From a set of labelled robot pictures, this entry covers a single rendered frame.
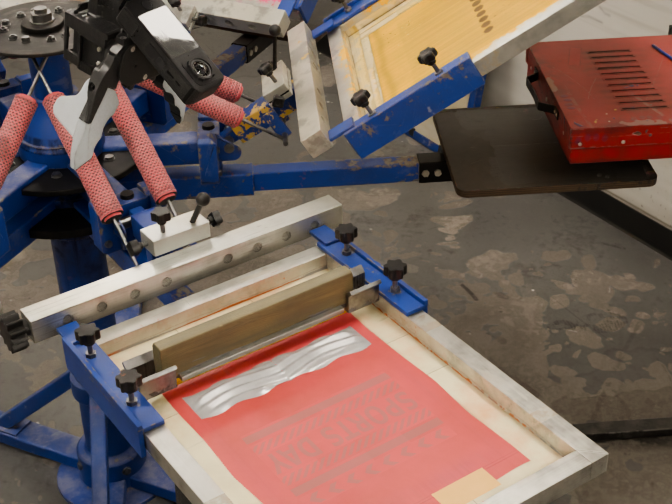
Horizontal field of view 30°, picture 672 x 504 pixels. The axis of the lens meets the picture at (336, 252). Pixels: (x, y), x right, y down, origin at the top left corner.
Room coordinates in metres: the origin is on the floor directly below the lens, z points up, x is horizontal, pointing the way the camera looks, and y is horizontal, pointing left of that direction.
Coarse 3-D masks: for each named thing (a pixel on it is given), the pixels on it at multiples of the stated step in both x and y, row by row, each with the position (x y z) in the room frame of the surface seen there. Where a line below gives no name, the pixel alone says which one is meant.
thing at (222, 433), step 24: (240, 360) 1.80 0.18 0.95; (264, 360) 1.80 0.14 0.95; (192, 384) 1.74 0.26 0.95; (288, 384) 1.73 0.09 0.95; (240, 408) 1.67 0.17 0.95; (264, 408) 1.67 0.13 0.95; (288, 408) 1.67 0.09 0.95; (216, 432) 1.61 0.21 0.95; (240, 432) 1.61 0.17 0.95; (240, 456) 1.55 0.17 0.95; (240, 480) 1.49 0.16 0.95; (264, 480) 1.49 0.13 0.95; (384, 480) 1.48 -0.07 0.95
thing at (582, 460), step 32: (320, 256) 2.09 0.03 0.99; (224, 288) 1.98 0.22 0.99; (256, 288) 2.00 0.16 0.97; (128, 320) 1.89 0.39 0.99; (160, 320) 1.89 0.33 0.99; (192, 320) 1.92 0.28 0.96; (416, 320) 1.86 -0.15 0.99; (448, 352) 1.77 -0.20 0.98; (480, 384) 1.70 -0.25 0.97; (512, 384) 1.67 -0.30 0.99; (512, 416) 1.63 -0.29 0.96; (544, 416) 1.59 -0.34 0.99; (160, 448) 1.53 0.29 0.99; (576, 448) 1.51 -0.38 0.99; (192, 480) 1.46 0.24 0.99; (544, 480) 1.44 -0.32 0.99; (576, 480) 1.46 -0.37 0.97
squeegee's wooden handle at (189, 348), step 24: (288, 288) 1.88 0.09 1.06; (312, 288) 1.88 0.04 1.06; (336, 288) 1.91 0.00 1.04; (240, 312) 1.81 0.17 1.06; (264, 312) 1.82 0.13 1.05; (288, 312) 1.85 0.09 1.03; (312, 312) 1.88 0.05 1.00; (192, 336) 1.74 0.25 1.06; (216, 336) 1.77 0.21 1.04; (240, 336) 1.79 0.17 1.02; (264, 336) 1.82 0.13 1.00; (168, 360) 1.71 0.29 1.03; (192, 360) 1.74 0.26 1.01
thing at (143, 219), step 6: (150, 210) 2.20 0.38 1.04; (132, 216) 2.18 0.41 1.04; (138, 216) 2.17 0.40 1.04; (144, 216) 2.17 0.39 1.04; (150, 216) 2.17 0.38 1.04; (132, 222) 2.17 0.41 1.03; (138, 222) 2.15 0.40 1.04; (144, 222) 2.15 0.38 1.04; (150, 222) 2.15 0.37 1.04; (156, 222) 2.15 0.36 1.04; (132, 228) 2.18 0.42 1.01; (138, 228) 2.15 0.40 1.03; (138, 234) 2.16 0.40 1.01; (138, 240) 2.16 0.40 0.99; (186, 246) 2.06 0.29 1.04; (168, 252) 2.04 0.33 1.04
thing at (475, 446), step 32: (352, 320) 1.92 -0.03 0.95; (384, 352) 1.82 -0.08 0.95; (320, 384) 1.73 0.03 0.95; (352, 384) 1.73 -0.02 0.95; (416, 384) 1.72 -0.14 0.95; (448, 416) 1.63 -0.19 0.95; (448, 448) 1.55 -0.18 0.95; (480, 448) 1.55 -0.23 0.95; (512, 448) 1.55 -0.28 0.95; (416, 480) 1.48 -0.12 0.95; (448, 480) 1.48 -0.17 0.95
